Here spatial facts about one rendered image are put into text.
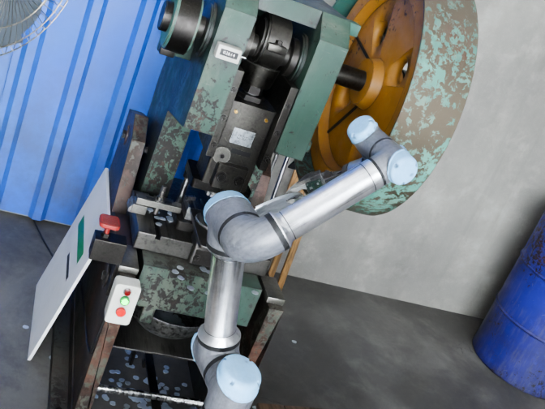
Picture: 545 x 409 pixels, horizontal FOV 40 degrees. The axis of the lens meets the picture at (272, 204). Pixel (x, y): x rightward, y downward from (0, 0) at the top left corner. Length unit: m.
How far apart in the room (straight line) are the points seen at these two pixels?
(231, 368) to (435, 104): 0.89
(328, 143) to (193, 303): 0.73
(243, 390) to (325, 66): 0.97
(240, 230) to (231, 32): 0.68
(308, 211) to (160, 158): 0.99
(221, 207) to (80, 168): 1.91
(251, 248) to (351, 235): 2.40
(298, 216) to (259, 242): 0.11
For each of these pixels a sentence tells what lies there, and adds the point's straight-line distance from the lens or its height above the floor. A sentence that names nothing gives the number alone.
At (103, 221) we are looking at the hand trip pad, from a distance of 2.22.
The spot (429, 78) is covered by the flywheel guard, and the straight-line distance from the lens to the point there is 2.11.
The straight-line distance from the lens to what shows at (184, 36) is 2.21.
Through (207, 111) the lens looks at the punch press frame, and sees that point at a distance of 2.24.
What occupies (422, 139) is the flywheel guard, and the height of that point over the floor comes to 1.31.
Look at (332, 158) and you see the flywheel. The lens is 2.57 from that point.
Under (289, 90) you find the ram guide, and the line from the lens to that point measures 2.29.
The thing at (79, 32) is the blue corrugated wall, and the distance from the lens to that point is 3.44.
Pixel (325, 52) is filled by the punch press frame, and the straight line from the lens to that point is 2.27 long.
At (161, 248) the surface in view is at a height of 0.66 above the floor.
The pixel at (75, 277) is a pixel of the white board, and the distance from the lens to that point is 2.72.
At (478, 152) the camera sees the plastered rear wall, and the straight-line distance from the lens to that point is 4.16.
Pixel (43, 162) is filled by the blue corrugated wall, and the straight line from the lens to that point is 3.64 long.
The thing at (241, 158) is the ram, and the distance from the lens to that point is 2.37.
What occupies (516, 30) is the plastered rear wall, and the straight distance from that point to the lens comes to 4.01.
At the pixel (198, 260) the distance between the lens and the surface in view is 2.40.
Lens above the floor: 1.74
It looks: 21 degrees down
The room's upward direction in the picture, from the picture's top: 22 degrees clockwise
